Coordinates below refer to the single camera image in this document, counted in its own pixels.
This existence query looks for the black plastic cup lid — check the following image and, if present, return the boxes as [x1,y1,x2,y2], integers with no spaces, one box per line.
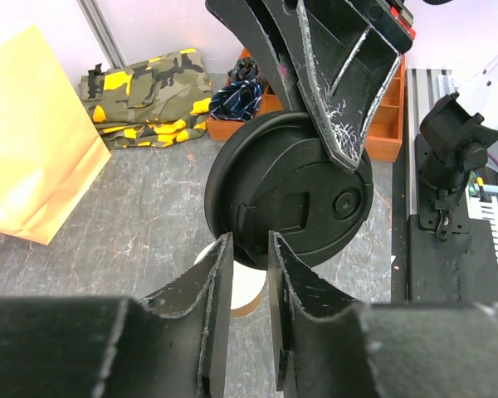
[204,111,374,269]

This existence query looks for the dark blue striped rolled item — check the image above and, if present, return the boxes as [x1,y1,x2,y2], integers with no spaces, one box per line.
[209,80,263,123]

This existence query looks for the brown paper coffee cup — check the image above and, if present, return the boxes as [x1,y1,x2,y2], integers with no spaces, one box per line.
[213,248,266,318]

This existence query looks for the camouflage folded cloth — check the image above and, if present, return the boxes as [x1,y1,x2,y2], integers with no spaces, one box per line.
[79,48,212,150]

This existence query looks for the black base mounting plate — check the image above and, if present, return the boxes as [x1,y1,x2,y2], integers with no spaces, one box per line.
[391,138,498,303]

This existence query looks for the brown paper bag with handles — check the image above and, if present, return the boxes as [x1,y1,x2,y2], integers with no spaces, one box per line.
[0,26,110,245]

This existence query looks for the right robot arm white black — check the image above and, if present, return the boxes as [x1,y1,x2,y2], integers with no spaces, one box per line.
[205,1,498,175]

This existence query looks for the orange wooden compartment tray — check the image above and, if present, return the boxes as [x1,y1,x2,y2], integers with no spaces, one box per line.
[207,56,406,163]

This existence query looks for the black rolled item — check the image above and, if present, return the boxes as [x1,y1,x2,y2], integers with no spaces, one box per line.
[227,56,259,83]

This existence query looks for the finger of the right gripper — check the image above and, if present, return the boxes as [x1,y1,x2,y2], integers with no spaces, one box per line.
[265,1,413,171]
[205,1,311,114]

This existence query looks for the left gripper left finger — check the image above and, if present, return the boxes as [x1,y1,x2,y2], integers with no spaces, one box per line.
[0,234,233,397]

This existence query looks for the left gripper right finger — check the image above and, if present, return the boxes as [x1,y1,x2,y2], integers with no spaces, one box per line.
[268,231,498,397]

